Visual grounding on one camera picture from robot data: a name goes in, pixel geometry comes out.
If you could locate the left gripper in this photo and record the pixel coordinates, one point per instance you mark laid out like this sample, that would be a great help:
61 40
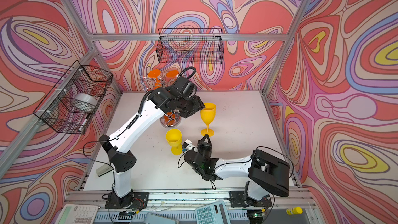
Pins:
199 105

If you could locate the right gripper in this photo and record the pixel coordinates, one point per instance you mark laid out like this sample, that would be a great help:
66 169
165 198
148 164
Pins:
201 144

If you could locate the dark yellow wine glass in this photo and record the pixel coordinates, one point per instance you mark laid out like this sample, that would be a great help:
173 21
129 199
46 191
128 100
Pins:
207 116

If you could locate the light yellow wine glass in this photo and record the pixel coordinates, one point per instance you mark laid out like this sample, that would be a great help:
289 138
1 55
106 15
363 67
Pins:
174 139

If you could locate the orange wine glass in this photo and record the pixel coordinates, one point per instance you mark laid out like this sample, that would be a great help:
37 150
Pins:
171 77
154 79

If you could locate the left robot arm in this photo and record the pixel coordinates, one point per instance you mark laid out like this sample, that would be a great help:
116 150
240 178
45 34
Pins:
179 98

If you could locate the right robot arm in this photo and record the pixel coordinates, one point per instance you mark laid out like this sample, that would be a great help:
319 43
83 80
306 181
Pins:
266 174

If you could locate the chrome wine glass rack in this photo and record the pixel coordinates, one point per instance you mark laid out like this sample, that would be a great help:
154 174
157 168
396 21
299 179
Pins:
169 119

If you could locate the teal calculator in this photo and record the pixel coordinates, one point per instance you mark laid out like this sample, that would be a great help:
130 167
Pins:
214 213

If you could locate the grey box at front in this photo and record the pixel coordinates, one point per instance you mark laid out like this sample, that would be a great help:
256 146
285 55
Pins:
156 219

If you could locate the black marker pen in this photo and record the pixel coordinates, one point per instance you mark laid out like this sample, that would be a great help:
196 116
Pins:
83 127

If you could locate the grey black stapler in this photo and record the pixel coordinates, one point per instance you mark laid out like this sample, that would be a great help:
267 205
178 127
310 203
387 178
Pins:
104 169

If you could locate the yellow capped bottle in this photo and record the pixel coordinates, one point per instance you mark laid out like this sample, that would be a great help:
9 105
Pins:
294 211

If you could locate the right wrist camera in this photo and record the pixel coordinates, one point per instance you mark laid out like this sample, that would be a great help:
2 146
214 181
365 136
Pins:
186 146

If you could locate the back black wire basket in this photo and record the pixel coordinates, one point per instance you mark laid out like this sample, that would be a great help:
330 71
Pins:
190 45

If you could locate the black wire basket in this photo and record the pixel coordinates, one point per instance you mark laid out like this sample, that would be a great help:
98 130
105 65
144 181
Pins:
190 45
57 111

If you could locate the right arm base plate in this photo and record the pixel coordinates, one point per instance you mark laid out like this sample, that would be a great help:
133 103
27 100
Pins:
240 199

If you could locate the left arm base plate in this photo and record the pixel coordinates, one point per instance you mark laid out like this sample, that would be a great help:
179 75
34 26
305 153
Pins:
134 200

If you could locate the left black wire basket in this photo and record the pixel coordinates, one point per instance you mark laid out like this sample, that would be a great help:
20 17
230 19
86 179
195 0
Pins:
57 111

